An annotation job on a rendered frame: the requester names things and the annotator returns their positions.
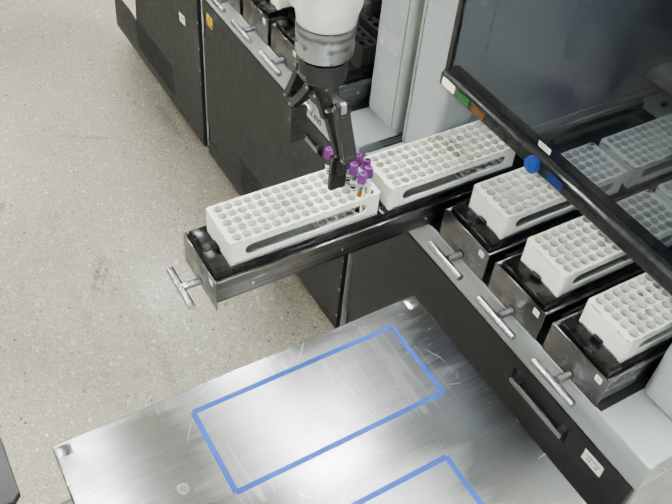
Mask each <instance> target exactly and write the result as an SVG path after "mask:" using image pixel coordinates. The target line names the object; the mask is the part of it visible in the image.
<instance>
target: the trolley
mask: <svg viewBox="0 0 672 504"><path fill-rule="evenodd" d="M52 450H53V453H54V456H55V458H56V461H57V463H58V466H59V469H60V471H61V474H62V476H63V479H64V481H65V484H66V486H67V489H68V491H69V494H70V497H71V498H70V499H68V500H66V501H64V502H62V503H60V504H587V503H586V502H585V501H584V500H583V498H582V497H581V496H580V495H579V494H578V492H577V491H576V490H575V489H574V488H573V486H572V485H571V484H570V483H569V482H568V480H567V479H566V478H565V477H564V476H563V474H562V473H561V472H560V471H559V470H558V468H557V467H556V466H555V465H554V463H553V462H552V461H551V460H550V459H549V457H548V456H547V455H546V454H545V453H544V451H543V450H542V449H541V448H540V447H539V445H538V444H537V443H536V442H535V441H534V439H533V438H532V437H531V436H530V435H529V433H528V432H527V431H526V430H525V429H524V427H523V426H522V425H521V424H520V423H519V421H518V420H517V419H516V418H515V417H514V415H513V414H512V413H511V412H510V411H509V409H508V408H507V407H506V406H505V405H504V403H503V402H502V401H501V400H500V399H499V397H498V396H497V395H496V394H495V393H494V391H493V390H492V389H491V388H490V386H489V385H488V384H487V383H486V382H485V380H484V379H483V378H482V377H481V376H480V374H479V373H478V372H477V371H476V370H475V368H474V367H473V366H472V365H471V364H470V362H469V361H468V360H467V359H466V358H465V356H464V355H463V354H462V353H461V352H460V350H459V349H458V348H457V347H456V346H455V344H454V343H453V342H452V341H451V340H450V338H449V337H448V336H447V335H446V334H445V332H444V331H443V330H442V329H441V328H440V326H439V325H438V324H437V323H436V322H435V320H434V319H433V318H432V317H431V316H430V314H429V313H428V312H427V311H426V310H425V308H424V307H423V306H422V305H421V303H420V302H419V301H418V300H417V299H416V297H415V296H411V297H409V298H406V299H404V300H401V301H399V302H397V303H394V304H392V305H389V306H387V307H385V308H382V309H380V310H377V311H375V312H373V313H370V314H368V315H365V316H363V317H361V318H358V319H356V320H354V321H351V322H349V323H346V324H344V325H342V326H339V327H337V328H334V329H332V330H330V331H327V332H325V333H322V334H320V335H318V336H315V337H313V338H310V339H308V340H306V341H303V342H301V343H299V344H296V345H294V346H291V347H289V348H287V349H284V350H282V351H279V352H277V353H275V354H272V355H270V356H267V357H265V358H263V359H260V360H258V361H255V362H253V363H251V364H248V365H246V366H243V367H241V368H239V369H236V370H234V371H232V372H229V373H227V374H224V375H222V376H220V377H217V378H215V379H212V380H210V381H208V382H205V383H203V384H200V385H198V386H196V387H193V388H191V389H188V390H186V391H184V392H181V393H179V394H177V395H174V396H172V397H169V398H167V399H165V400H162V401H160V402H157V403H155V404H153V405H150V406H148V407H145V408H143V409H141V410H138V411H136V412H133V413H131V414H129V415H126V416H124V417H122V418H119V419H117V420H114V421H112V422H110V423H107V424H105V425H102V426H100V427H98V428H95V429H93V430H90V431H88V432H86V433H83V434H81V435H78V436H76V437H74V438H71V439H69V440H66V441H64V442H62V443H59V444H57V445H55V446H53V447H52Z"/></svg>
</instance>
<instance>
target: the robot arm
mask: <svg viewBox="0 0 672 504"><path fill-rule="evenodd" d="M288 1H289V3H290V5H291V6H292V7H294V8H295V13H296V18H295V52H296V53H297V55H298V56H299V60H295V61H294V69H293V72H292V74H291V77H290V79H289V81H288V83H287V85H286V87H285V90H284V92H283V94H284V97H285V98H288V99H289V101H288V104H289V106H290V107H291V108H290V119H289V141H290V142H291V143H292V142H295V141H299V140H302V139H305V138H306V123H307V105H306V104H303V103H307V102H306V101H307V100H308V99H310V100H311V101H312V103H314V104H315V105H316V107H317V108H318V111H319V115H320V118H321V119H323V120H324V122H325V125H326V129H327V133H328V136H329V140H330V143H331V147H332V151H333V155H330V164H329V175H328V187H327V188H328V189H329V190H330V191H331V190H334V189H337V188H340V187H343V186H345V182H346V173H347V165H348V163H351V162H354V161H357V153H356V146H355V140H354V133H353V127H352V121H351V103H350V101H349V100H345V101H343V100H342V99H341V98H340V93H339V87H340V85H341V84H342V83H343V81H344V80H345V79H346V76H347V69H348V60H350V59H351V57H352V56H353V53H354V46H355V36H356V31H357V20H358V16H359V13H360V11H361V9H362V6H363V2H364V0H288ZM304 83H306V84H305V85H304ZM303 85H304V86H303ZM301 104H302V105H301ZM332 107H333V109H332V112H329V113H325V110H328V109H331V108H332Z"/></svg>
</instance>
